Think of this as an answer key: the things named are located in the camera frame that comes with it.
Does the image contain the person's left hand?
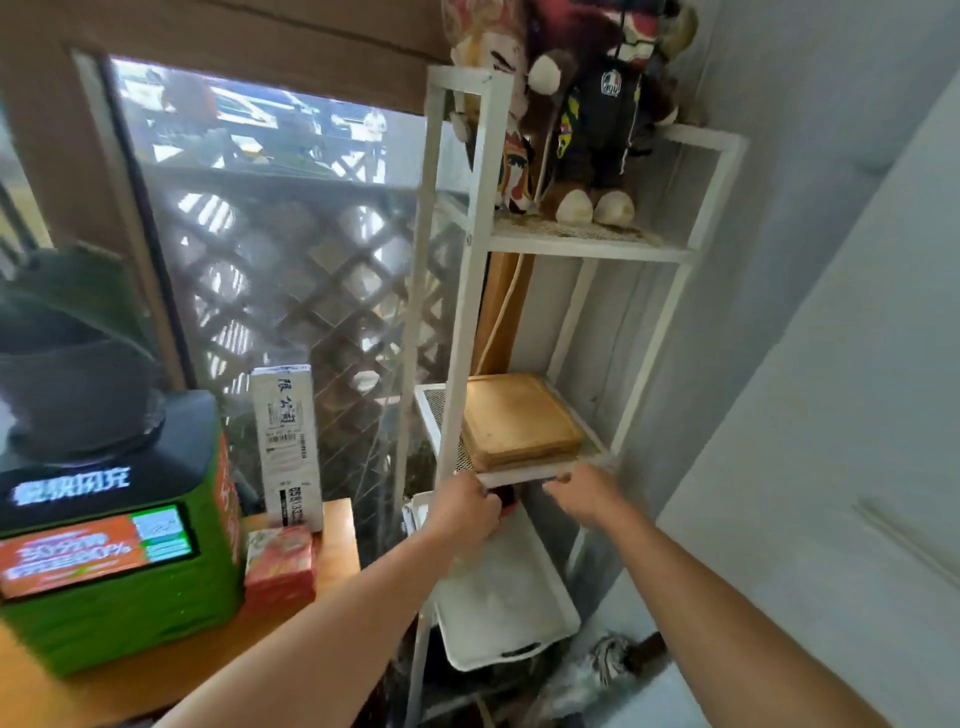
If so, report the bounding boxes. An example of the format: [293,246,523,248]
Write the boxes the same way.
[423,472,504,560]

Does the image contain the person's right hand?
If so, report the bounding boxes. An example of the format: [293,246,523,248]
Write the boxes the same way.
[542,463,646,534]

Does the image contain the person's right forearm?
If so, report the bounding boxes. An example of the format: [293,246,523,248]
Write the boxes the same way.
[607,509,894,728]

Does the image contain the beige folded umbrella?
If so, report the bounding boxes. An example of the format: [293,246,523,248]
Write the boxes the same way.
[524,629,669,728]

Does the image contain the green black charging station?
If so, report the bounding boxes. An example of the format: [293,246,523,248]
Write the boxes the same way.
[0,389,245,680]

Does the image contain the grey plastic plant pot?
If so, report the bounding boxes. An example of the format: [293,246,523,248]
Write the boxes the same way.
[0,329,163,451]

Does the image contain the orange wooden table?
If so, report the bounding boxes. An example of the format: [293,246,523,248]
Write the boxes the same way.
[0,498,361,728]

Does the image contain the white printed carton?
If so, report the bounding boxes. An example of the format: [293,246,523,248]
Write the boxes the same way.
[251,365,325,534]

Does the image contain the red cardboard box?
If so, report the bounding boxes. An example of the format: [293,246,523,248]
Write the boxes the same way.
[243,524,316,613]

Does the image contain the large white board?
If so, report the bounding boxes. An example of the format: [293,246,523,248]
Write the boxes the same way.
[659,74,960,728]

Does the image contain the white hanging cable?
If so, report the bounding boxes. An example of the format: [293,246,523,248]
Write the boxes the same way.
[472,254,526,376]

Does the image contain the wooden window frame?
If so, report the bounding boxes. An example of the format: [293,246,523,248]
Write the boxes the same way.
[0,0,451,391]

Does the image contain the white metal mesh shelf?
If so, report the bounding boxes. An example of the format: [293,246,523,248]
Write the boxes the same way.
[401,63,751,728]

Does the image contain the wooden lattice fence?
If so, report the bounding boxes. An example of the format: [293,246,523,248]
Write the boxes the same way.
[142,164,466,526]

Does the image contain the brown plush monkey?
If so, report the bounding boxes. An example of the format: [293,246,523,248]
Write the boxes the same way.
[524,0,699,226]

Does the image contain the pale plush doll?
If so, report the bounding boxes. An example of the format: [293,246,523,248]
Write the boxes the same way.
[442,0,538,215]

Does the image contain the tall green leafy plant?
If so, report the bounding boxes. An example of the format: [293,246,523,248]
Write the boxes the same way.
[0,243,159,361]

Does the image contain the person's left forearm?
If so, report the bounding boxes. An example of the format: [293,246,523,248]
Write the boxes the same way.
[153,521,463,728]

